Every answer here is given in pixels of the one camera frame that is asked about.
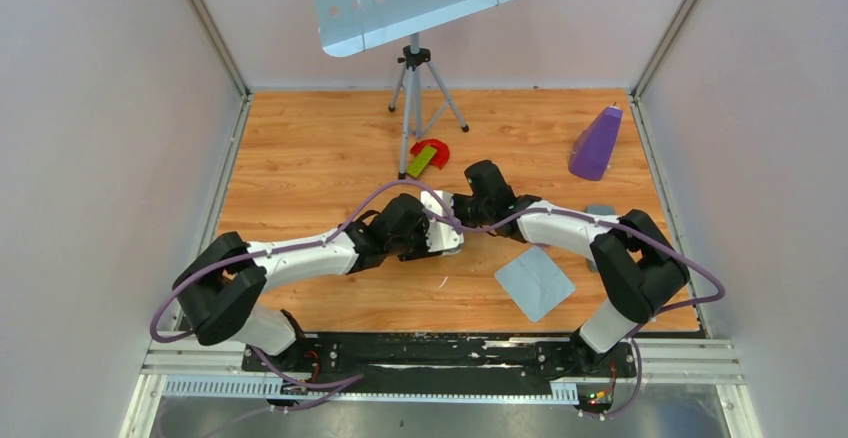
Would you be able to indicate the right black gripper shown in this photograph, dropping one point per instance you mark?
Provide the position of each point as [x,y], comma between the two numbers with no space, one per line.
[457,200]

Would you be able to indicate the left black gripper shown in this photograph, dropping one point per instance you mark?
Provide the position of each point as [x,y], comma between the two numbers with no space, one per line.
[423,247]

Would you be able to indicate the blue cleaning cloth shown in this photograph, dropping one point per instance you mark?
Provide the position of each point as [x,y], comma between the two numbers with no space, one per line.
[535,283]

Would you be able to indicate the grey glasses case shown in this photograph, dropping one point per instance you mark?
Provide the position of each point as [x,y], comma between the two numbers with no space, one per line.
[603,210]

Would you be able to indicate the striped printed glasses pouch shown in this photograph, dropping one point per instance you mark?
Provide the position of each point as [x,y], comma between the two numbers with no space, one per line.
[451,251]

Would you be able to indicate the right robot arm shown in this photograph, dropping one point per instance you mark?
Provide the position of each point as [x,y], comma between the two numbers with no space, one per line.
[637,266]

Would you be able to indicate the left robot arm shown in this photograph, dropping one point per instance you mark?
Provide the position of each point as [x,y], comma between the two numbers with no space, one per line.
[219,291]

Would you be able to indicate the red curved plastic piece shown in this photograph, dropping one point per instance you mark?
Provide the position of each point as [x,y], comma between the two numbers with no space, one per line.
[442,151]

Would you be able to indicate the green rectangular block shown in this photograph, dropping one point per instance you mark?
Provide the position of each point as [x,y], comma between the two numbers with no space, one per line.
[421,161]

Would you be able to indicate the grey tripod stand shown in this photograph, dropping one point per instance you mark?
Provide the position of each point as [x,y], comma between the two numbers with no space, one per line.
[414,58]

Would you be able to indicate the white slotted cable duct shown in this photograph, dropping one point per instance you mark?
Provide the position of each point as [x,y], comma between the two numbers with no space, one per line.
[187,386]

